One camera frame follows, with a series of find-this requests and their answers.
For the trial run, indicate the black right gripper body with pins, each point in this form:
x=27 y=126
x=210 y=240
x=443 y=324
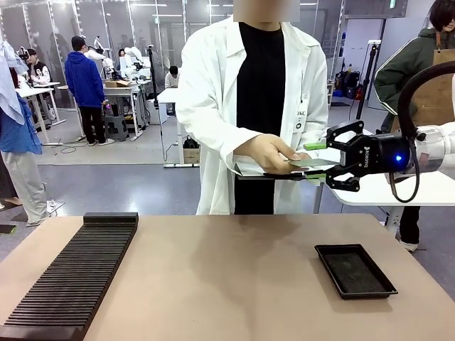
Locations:
x=384 y=154

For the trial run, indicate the person in green jacket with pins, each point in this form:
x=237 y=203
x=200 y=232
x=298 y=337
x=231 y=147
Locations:
x=394 y=78

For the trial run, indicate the open cardboard box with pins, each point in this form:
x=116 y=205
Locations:
x=117 y=84

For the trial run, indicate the person's right forearm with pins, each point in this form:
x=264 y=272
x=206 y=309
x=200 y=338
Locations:
x=213 y=138

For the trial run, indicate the person in blue hoodie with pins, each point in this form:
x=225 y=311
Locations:
x=83 y=81

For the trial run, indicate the white rounded table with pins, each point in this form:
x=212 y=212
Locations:
x=373 y=195

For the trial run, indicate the seated person in varsity jacket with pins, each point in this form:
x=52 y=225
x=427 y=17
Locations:
x=38 y=71

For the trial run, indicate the white desk with thin legs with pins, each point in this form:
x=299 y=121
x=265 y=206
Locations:
x=35 y=92

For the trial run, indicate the person in light blue shirt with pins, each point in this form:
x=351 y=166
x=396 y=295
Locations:
x=17 y=135

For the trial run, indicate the seated person in white top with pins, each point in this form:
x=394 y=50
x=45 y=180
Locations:
x=172 y=78

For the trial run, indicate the white desk with box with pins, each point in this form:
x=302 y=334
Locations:
x=124 y=90

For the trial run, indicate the black rectangular plastic tray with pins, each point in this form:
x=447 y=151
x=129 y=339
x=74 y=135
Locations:
x=355 y=273

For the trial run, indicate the person in white lab coat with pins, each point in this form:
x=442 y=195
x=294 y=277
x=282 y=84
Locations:
x=213 y=89

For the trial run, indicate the black slotted PCB rack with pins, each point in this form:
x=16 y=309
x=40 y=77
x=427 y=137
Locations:
x=71 y=277

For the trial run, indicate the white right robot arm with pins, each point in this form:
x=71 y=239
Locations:
x=437 y=145

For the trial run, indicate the white standing desk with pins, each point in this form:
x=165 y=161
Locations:
x=170 y=96

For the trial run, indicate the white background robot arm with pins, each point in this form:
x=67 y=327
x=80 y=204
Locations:
x=135 y=58
x=101 y=55

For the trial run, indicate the black light stand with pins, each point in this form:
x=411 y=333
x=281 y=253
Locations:
x=368 y=71

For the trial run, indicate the person's right hand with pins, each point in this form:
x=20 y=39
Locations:
x=272 y=152

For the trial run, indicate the white name badge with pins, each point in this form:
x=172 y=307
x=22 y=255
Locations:
x=300 y=117

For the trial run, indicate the black step stool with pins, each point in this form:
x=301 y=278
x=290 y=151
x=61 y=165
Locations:
x=116 y=128

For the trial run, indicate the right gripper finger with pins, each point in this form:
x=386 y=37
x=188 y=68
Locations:
x=343 y=136
x=343 y=177

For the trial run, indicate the green perforated PCB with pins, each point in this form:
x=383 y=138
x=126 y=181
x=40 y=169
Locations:
x=316 y=163

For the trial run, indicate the thin black flat plate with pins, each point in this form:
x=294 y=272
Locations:
x=270 y=175

